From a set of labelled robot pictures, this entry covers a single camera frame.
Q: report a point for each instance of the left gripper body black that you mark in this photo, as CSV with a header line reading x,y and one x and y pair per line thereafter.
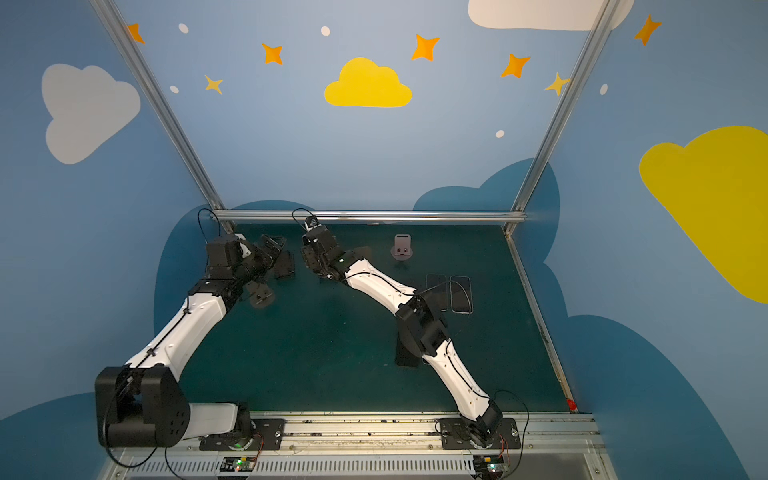
x,y
273,253

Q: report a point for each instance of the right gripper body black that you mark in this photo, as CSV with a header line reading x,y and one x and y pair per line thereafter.
x,y
321,252

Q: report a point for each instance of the black folding phone stand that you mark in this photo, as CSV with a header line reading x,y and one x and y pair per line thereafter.
x,y
284,266

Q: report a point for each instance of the grey round stand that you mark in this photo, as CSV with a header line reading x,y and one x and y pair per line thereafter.
x,y
259,294
402,249

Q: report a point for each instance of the blue phone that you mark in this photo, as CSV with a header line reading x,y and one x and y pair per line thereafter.
x,y
436,289

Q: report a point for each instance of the dark phone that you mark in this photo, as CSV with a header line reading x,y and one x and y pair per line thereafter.
x,y
403,357

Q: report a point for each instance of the white-edged phone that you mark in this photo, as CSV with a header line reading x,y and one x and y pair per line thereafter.
x,y
461,298

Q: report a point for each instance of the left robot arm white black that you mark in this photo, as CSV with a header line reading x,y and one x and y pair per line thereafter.
x,y
141,403

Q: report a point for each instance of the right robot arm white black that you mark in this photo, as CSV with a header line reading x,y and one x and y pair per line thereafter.
x,y
422,330

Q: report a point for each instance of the round wooden phone stand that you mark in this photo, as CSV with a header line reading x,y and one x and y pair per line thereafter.
x,y
363,252

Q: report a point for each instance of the left controller board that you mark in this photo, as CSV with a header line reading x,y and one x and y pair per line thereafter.
x,y
240,464

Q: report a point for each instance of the controller board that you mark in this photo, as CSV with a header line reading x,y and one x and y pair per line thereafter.
x,y
489,468
240,464

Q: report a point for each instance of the right controller board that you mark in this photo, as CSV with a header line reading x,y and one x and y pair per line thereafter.
x,y
489,468

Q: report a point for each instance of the horizontal aluminium frame bar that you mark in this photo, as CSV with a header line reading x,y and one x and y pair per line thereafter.
x,y
261,216

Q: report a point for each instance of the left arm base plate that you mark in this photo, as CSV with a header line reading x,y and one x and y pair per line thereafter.
x,y
264,435

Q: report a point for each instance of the left aluminium frame post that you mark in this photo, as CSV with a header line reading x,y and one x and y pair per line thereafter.
x,y
114,23

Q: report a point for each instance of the aluminium frame post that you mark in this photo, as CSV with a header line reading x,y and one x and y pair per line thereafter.
x,y
580,74
114,23

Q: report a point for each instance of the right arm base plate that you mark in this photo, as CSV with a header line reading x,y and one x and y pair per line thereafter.
x,y
454,434

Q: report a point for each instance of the aluminium mounting rail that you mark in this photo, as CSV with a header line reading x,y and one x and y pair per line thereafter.
x,y
382,445

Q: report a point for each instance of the right aluminium frame post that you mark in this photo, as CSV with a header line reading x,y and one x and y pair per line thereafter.
x,y
580,74

